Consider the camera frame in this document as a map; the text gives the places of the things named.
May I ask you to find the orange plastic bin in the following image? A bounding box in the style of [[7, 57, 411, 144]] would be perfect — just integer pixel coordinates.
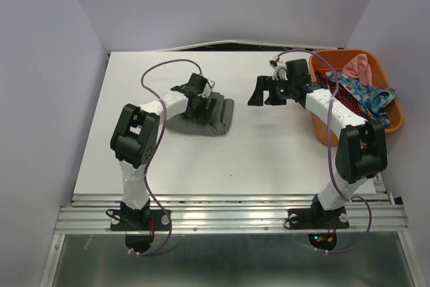
[[308, 49, 403, 134]]

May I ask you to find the aluminium rail frame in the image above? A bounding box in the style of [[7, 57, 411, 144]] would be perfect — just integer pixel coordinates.
[[38, 152, 417, 287]]

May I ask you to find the pink garment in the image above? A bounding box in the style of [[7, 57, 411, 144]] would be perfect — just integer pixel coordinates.
[[341, 54, 372, 85]]

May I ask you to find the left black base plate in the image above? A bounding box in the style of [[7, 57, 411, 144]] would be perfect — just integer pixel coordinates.
[[105, 209, 170, 232]]

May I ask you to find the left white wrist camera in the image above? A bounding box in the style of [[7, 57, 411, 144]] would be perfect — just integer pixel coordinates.
[[202, 79, 215, 97]]

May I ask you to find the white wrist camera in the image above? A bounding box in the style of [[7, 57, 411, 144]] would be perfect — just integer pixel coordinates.
[[202, 79, 215, 97], [269, 58, 288, 81]]

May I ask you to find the blue floral skirt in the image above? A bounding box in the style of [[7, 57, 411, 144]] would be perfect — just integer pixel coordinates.
[[325, 71, 396, 128]]

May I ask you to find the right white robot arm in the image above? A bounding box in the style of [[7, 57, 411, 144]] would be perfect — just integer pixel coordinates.
[[248, 58, 388, 227]]

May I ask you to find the red dotted skirt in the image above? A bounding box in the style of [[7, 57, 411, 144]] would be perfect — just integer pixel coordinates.
[[315, 71, 372, 120]]

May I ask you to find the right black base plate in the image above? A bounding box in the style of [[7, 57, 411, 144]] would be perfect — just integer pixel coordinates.
[[284, 208, 349, 231]]

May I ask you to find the grey skirt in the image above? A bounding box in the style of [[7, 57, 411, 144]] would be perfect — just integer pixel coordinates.
[[166, 92, 234, 136]]

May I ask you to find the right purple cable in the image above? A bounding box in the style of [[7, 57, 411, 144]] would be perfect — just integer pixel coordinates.
[[270, 48, 372, 255]]

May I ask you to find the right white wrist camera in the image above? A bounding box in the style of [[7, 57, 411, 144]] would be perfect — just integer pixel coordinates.
[[269, 58, 288, 81]]

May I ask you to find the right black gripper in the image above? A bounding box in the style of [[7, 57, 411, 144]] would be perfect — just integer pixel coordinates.
[[247, 75, 296, 106]]

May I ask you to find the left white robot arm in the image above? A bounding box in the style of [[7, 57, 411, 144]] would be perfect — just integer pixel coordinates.
[[106, 73, 234, 229]]

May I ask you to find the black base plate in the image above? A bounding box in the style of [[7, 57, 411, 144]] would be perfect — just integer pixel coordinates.
[[284, 208, 349, 231], [105, 209, 170, 232]]

